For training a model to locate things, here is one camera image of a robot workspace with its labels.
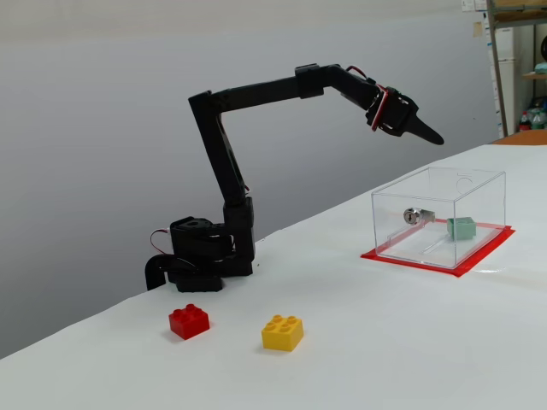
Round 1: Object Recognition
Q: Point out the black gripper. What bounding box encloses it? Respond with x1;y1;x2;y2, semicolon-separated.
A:
366;86;445;146

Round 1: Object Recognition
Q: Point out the green lego brick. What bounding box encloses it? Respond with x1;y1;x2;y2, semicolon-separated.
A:
446;215;477;242

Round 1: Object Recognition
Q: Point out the transparent acrylic box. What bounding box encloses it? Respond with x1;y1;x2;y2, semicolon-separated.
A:
370;166;507;270

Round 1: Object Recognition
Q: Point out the yellow lego brick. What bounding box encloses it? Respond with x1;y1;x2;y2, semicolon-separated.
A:
261;313;304;353

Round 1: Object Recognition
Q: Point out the red lego brick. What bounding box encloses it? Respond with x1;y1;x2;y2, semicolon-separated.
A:
168;302;211;341

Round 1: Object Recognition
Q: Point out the silver cam lock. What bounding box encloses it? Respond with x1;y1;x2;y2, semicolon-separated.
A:
403;207;436;226

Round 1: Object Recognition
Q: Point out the orange wooden table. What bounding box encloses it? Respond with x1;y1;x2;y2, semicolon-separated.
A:
491;129;547;146

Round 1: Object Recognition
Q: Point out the metal shelf rack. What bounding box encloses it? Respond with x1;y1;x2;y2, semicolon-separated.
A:
485;0;547;138

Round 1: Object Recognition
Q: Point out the white refrigerator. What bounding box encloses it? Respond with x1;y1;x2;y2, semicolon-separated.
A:
495;26;521;129

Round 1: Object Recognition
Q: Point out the red tape square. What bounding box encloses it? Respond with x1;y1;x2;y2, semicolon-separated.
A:
360;217;516;279

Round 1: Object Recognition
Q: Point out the black table clamp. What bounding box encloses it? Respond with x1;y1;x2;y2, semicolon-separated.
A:
144;253;224;294

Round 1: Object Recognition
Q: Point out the red white gripper cable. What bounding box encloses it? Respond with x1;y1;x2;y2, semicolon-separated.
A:
369;86;393;132

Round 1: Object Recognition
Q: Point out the red white arm cable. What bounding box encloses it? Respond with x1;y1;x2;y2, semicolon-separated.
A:
344;64;378;85

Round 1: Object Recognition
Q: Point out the red white base cable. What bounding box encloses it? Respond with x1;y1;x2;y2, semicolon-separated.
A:
149;229;172;256

